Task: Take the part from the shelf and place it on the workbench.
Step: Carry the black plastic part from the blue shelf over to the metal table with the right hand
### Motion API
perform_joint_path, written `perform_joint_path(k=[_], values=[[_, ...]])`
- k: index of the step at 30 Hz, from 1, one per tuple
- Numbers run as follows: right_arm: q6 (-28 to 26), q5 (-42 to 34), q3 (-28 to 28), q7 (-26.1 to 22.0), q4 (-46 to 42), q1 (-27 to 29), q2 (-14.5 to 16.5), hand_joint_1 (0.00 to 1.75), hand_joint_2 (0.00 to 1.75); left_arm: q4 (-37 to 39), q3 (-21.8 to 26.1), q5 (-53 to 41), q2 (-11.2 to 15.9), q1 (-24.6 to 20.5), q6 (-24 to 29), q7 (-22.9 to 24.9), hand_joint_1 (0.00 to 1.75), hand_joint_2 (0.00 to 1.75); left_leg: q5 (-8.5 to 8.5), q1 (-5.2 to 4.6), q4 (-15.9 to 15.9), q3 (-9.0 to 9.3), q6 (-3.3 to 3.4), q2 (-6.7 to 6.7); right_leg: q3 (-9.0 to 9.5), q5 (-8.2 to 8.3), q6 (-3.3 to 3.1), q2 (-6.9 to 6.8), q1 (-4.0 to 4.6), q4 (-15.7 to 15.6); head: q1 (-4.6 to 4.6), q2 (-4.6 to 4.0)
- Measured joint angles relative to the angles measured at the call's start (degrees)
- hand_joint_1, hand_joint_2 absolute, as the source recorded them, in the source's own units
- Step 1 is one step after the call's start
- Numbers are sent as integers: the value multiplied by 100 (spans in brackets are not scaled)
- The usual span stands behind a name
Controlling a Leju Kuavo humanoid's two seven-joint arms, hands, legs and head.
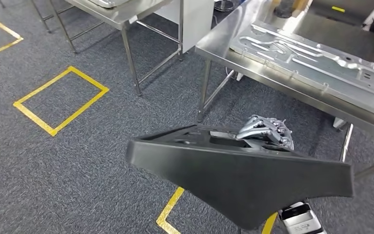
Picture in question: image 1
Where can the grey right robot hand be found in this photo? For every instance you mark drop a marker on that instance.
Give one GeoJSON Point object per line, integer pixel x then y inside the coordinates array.
{"type": "Point", "coordinates": [264, 130]}

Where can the black plastic plate frame part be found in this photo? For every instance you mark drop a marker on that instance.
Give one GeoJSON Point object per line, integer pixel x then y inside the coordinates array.
{"type": "Point", "coordinates": [238, 181]}

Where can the stainless steel workbench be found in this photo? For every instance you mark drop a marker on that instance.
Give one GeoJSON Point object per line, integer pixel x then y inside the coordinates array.
{"type": "Point", "coordinates": [225, 38]}

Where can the aluminium machined plate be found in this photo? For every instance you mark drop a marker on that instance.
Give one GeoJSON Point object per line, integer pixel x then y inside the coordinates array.
{"type": "Point", "coordinates": [319, 71]}

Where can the white cabinet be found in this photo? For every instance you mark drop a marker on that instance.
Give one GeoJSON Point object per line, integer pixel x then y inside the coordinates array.
{"type": "Point", "coordinates": [196, 22]}

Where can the chrome stanchion with round base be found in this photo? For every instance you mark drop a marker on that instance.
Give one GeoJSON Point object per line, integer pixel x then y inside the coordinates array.
{"type": "Point", "coordinates": [225, 5]}

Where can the grey steel box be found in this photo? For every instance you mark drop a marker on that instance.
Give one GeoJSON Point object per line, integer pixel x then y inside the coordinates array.
{"type": "Point", "coordinates": [345, 14]}

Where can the stainless steel side table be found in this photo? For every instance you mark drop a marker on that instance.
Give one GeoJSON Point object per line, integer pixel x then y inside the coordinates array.
{"type": "Point", "coordinates": [122, 16]}

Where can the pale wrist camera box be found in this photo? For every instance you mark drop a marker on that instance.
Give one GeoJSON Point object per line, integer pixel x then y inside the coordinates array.
{"type": "Point", "coordinates": [301, 221]}

